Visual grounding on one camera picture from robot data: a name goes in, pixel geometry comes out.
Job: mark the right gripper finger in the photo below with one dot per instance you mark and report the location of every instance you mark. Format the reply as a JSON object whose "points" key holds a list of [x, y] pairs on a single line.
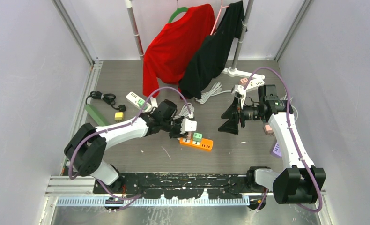
{"points": [[233, 110], [230, 126]]}

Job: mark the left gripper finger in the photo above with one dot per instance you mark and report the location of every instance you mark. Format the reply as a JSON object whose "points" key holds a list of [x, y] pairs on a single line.
{"points": [[176, 134], [184, 134]]}

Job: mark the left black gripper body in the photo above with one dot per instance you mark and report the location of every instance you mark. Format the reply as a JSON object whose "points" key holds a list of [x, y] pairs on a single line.
{"points": [[175, 126]]}

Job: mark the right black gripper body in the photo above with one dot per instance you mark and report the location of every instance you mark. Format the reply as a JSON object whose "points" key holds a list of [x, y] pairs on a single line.
{"points": [[240, 115]]}

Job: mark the orange power strip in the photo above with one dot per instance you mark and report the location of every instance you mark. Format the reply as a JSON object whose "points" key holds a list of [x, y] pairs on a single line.
{"points": [[205, 144]]}

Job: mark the purple power strip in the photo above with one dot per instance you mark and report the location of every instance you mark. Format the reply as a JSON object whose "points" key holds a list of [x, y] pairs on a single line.
{"points": [[276, 151]]}

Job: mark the yellow plug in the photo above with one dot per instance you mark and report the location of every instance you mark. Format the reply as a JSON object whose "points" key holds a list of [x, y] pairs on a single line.
{"points": [[118, 116]]}

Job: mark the green power strip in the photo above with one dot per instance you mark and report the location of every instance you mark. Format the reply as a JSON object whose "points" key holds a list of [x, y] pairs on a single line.
{"points": [[96, 115]]}

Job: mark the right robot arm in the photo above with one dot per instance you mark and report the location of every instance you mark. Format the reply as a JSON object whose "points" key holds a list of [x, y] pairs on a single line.
{"points": [[301, 181]]}

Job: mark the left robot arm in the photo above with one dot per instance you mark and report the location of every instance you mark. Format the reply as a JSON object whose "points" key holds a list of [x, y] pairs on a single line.
{"points": [[86, 149]]}

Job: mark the pink plug on white strip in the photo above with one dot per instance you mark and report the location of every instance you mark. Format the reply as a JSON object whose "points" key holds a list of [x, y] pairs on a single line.
{"points": [[243, 81]]}

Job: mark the green plug on white strip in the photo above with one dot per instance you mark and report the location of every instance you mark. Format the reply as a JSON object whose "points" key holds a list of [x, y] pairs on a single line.
{"points": [[140, 102]]}

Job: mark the right white power strip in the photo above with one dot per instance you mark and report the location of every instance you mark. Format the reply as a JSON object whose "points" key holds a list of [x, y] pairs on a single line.
{"points": [[254, 84]]}

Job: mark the white power strip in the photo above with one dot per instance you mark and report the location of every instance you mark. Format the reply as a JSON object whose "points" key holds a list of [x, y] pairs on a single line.
{"points": [[133, 98], [254, 84]]}

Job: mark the clothes rack right pole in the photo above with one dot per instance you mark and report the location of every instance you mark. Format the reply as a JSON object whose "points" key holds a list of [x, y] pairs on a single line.
{"points": [[232, 71]]}

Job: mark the clothes rack pole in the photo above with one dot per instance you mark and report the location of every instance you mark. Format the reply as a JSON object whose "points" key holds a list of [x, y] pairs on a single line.
{"points": [[232, 71], [129, 7]]}

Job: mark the left white power strip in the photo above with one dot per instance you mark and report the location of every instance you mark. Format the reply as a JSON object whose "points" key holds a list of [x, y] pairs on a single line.
{"points": [[133, 98]]}

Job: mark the black shirt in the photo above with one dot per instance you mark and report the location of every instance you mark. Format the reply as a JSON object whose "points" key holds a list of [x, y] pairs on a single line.
{"points": [[210, 60]]}

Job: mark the red shirt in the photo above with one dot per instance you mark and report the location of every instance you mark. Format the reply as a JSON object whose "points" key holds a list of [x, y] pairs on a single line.
{"points": [[168, 55]]}

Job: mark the pink hanger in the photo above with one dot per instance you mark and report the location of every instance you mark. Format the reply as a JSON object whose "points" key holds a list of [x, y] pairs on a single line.
{"points": [[218, 16]]}

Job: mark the green hanger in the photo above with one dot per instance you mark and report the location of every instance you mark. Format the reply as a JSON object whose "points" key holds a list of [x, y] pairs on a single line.
{"points": [[177, 12]]}

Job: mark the clothes rack left pole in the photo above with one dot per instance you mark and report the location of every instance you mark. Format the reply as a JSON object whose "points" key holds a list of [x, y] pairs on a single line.
{"points": [[129, 7]]}

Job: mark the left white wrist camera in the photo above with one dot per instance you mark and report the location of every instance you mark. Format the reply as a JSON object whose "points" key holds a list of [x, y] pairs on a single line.
{"points": [[187, 125]]}

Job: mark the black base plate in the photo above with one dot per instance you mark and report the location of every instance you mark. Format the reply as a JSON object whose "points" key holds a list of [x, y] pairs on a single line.
{"points": [[188, 185]]}

